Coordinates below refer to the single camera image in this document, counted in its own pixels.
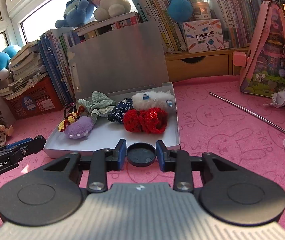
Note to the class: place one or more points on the white colourful printed box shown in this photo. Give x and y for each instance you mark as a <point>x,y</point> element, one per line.
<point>203,35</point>

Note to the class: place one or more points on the pink bunny table mat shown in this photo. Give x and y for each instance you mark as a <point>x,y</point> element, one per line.
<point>205,124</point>

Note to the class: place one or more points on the yellow red crochet keychain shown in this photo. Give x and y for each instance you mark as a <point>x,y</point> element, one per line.
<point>71,115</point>

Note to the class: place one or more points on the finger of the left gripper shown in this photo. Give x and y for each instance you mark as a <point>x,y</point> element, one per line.
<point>19,142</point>

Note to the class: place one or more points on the stack of books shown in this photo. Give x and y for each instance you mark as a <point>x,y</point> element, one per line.
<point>26,69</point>

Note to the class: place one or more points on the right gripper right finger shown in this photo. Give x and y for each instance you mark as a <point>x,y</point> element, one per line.
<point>176,161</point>

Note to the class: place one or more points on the white fluffy plush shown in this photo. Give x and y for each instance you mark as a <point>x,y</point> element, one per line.
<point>153,99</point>

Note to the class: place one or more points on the green checkered cloth pouch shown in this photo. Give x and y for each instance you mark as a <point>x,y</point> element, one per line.
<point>99,106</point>

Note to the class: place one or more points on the wooden drawer organizer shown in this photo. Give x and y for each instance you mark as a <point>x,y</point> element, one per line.
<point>183,66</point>

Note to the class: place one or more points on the blue brocade pouch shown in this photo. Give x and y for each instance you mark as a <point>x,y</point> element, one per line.
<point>118,112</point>

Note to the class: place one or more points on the blue plush ball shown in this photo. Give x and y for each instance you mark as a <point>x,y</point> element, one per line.
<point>180,10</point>

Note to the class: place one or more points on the red crochet item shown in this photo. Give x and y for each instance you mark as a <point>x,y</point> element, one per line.
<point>152,121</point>

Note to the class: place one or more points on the blue doraemon plush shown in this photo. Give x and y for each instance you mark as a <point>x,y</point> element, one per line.
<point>5,56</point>

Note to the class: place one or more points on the purple fluffy plush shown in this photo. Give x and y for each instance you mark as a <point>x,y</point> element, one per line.
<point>80,129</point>

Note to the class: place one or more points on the black round cap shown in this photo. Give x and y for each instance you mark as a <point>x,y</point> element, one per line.
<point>141,154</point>

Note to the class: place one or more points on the red plastic basket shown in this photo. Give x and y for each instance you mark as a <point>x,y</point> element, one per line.
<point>40,99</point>

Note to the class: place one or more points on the metal rod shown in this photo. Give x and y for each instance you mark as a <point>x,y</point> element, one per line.
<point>282,130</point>

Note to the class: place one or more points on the silver open box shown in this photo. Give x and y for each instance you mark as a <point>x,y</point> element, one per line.
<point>119,63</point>

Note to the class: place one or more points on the blue stitch plush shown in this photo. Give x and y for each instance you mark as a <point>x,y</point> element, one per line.
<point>76,14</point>

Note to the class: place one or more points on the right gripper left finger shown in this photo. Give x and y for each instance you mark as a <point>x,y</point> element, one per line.
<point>103,161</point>

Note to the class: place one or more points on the white origami paper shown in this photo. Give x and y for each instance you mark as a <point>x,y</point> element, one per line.
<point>278,99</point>

